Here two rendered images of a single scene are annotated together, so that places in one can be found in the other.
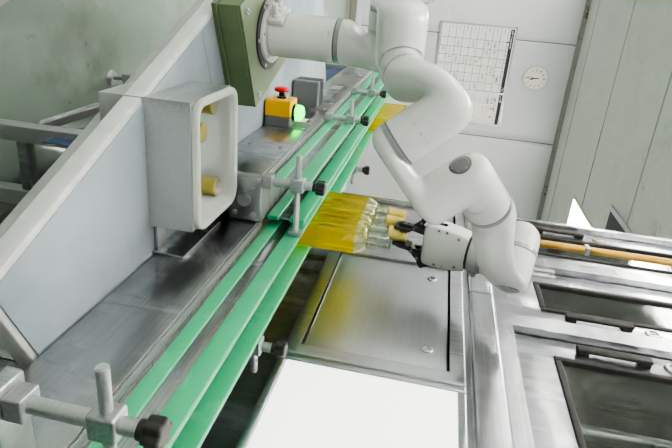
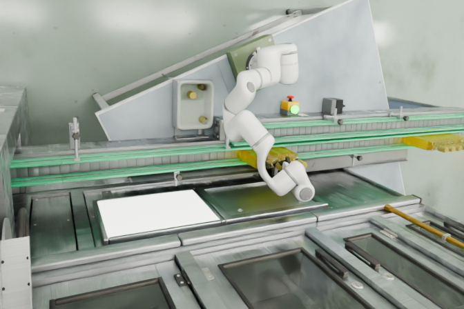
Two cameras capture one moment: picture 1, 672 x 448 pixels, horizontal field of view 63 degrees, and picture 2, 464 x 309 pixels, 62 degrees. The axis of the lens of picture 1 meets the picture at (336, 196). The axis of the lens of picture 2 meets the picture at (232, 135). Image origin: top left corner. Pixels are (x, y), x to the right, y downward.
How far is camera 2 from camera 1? 134 cm
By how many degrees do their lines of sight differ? 53
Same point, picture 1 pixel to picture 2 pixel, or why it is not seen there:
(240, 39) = (234, 65)
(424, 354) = (235, 210)
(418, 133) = (229, 98)
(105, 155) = (149, 93)
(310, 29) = not seen: hidden behind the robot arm
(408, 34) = (260, 61)
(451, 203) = (230, 129)
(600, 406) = (279, 265)
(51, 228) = (122, 106)
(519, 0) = not seen: outside the picture
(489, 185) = (241, 123)
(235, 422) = not seen: hidden behind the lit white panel
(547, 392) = (267, 249)
